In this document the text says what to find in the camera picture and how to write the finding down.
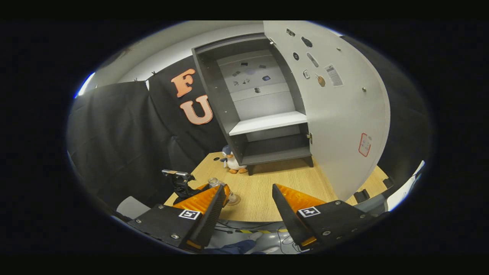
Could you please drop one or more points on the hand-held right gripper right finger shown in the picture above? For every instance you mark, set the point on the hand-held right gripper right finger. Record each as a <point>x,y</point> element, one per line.
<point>286,214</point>

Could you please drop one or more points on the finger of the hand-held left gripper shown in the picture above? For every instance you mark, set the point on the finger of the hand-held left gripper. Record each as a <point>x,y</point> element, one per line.
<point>202,187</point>
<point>228,193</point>

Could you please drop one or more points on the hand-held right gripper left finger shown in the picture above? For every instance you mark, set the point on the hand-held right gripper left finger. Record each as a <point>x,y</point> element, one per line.
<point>210,217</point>

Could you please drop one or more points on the clear bottle with red label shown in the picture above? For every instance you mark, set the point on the clear bottle with red label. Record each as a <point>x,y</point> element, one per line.
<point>214,182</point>

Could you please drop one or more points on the grey cabinet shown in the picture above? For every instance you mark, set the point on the grey cabinet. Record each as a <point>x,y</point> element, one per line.
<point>221,99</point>

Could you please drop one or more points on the white cabinet door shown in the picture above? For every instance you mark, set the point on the white cabinet door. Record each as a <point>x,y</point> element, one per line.
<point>344,114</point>

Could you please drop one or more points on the metal door hinge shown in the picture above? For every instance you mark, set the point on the metal door hinge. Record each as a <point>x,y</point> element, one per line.
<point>272,41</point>
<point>309,138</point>

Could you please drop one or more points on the penguin plush toy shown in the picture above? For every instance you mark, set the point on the penguin plush toy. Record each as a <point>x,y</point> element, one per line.
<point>231,160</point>

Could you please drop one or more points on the person's leg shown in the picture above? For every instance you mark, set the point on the person's leg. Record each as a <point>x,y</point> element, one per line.
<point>233,247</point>

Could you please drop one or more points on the yellow black striped tape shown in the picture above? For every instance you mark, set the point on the yellow black striped tape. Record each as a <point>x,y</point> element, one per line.
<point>248,231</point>

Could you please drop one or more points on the black table clamp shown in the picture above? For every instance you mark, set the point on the black table clamp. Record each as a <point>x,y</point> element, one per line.
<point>388,182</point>
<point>361,195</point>

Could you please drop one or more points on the black backdrop cloth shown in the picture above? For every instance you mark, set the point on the black backdrop cloth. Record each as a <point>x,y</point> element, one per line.
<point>122,133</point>

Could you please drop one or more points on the white board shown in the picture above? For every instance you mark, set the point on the white board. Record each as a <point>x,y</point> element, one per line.
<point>407,187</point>

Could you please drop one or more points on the ceiling light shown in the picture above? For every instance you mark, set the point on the ceiling light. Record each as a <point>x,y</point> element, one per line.
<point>85,84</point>

